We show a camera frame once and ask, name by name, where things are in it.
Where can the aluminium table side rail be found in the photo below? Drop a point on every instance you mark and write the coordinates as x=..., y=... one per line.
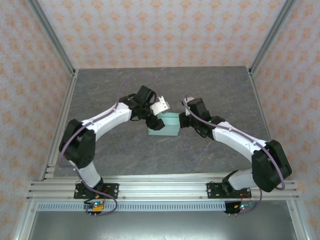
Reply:
x=62, y=120
x=260, y=100

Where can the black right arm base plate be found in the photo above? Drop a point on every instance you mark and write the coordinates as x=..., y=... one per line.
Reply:
x=212, y=190

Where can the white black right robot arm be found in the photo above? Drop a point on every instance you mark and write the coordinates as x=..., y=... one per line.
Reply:
x=237, y=140

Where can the mint green paper box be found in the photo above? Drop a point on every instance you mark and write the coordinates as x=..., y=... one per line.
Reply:
x=171, y=125

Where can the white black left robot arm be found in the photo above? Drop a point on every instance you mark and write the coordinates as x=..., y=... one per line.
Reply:
x=107, y=120

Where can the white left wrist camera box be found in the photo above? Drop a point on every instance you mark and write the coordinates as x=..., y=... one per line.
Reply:
x=160, y=107

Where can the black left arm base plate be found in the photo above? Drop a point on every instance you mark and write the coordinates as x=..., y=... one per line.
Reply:
x=112, y=190

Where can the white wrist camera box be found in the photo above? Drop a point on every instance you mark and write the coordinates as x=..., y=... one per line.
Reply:
x=160, y=107
x=190, y=99

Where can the grey metal sheet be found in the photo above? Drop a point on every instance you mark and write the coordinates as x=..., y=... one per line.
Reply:
x=162, y=225

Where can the aluminium mounting rail beam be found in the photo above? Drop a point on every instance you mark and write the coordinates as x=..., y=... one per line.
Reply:
x=162, y=187

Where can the aluminium frame bar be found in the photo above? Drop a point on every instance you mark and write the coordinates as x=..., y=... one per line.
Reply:
x=298, y=220
x=25, y=220

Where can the aluminium frame post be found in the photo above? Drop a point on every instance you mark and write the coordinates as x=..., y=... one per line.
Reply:
x=50, y=35
x=272, y=35

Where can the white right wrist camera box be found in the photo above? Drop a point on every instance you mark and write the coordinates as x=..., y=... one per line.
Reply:
x=190, y=99

